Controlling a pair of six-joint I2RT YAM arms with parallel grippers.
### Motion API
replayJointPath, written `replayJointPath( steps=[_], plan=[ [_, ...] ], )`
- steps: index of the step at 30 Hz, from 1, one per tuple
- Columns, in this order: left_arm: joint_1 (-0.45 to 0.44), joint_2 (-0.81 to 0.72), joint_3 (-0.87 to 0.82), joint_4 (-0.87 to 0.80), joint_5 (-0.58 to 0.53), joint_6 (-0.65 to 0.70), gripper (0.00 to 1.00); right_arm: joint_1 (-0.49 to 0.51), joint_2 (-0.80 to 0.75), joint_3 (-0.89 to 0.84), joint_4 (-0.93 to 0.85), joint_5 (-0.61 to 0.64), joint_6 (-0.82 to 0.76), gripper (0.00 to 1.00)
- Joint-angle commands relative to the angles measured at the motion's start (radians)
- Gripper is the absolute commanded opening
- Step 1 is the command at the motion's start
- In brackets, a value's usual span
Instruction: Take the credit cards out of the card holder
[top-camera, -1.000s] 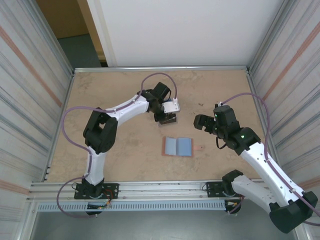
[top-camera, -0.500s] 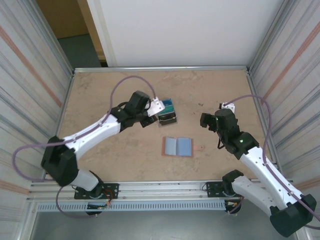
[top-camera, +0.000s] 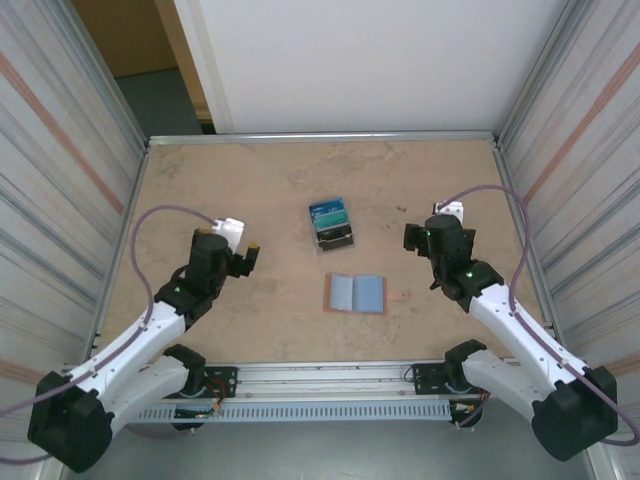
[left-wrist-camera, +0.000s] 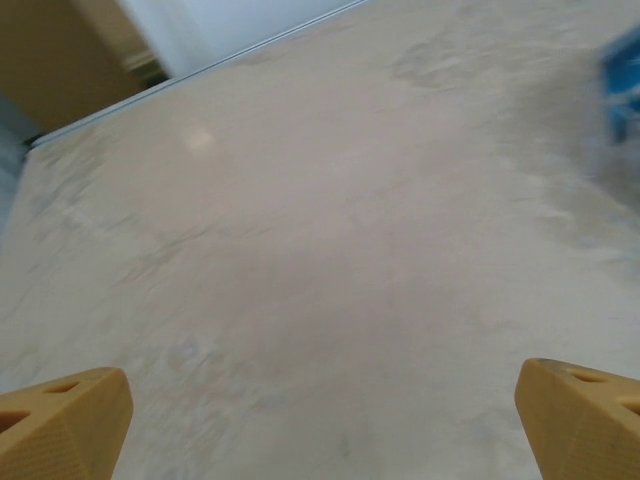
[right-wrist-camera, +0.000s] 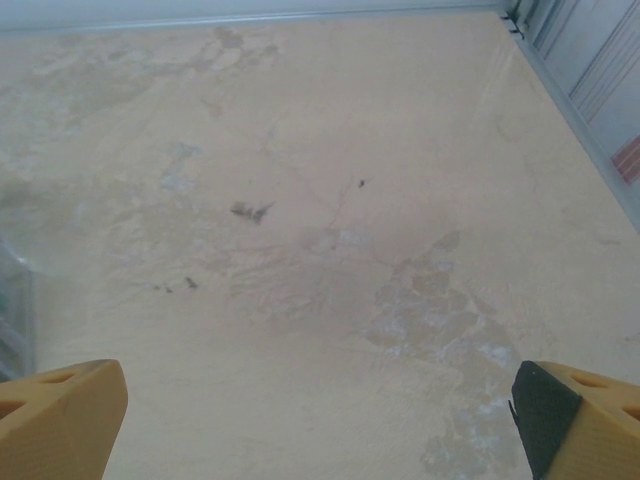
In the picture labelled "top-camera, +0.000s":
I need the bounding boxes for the clear acrylic card stand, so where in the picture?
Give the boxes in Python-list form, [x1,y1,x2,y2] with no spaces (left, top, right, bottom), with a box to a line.
[307,198,358,256]

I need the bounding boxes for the black credit card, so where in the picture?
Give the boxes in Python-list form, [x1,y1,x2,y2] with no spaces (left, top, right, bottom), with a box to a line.
[315,227,354,246]

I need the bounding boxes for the teal credit card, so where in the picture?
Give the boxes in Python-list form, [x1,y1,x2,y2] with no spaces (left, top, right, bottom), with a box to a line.
[312,210,350,230]

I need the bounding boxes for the blue credit card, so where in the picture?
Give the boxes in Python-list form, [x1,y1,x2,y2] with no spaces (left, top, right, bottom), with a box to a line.
[308,198,346,216]

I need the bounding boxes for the corrugated plastic side panel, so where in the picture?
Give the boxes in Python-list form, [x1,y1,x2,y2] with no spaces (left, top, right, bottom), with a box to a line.
[499,0,640,426]
[0,0,151,451]

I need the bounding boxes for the brown wooden door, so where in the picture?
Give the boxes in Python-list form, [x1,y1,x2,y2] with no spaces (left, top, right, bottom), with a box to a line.
[72,0,181,79]

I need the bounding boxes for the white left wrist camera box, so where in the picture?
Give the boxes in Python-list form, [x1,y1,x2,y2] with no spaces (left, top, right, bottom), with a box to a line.
[212,217,246,254]

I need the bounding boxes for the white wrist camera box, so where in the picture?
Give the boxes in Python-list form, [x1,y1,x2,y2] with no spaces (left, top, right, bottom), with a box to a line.
[433,199,466,225]
[212,217,246,254]

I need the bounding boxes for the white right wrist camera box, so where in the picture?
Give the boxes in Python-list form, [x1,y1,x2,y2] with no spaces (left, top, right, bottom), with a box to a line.
[433,199,466,225]

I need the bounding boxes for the aluminium table side rail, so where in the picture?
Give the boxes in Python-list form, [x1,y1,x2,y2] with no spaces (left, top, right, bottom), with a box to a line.
[89,142,151,364]
[492,139,569,357]

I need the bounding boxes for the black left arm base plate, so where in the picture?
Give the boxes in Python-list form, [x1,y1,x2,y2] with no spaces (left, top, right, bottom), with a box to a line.
[148,366,239,400]

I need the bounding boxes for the aluminium table edge rail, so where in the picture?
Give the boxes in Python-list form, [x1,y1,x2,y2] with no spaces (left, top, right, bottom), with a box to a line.
[147,130,501,147]

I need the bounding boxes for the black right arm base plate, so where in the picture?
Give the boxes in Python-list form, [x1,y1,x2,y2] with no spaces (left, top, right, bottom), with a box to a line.
[412,360,503,396]

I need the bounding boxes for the long aluminium mounting rail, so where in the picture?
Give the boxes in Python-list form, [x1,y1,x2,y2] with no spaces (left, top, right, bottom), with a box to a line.
[52,357,599,404]

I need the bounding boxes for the grey slotted cable duct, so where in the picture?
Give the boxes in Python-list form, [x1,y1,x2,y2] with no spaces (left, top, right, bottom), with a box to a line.
[73,402,454,424]

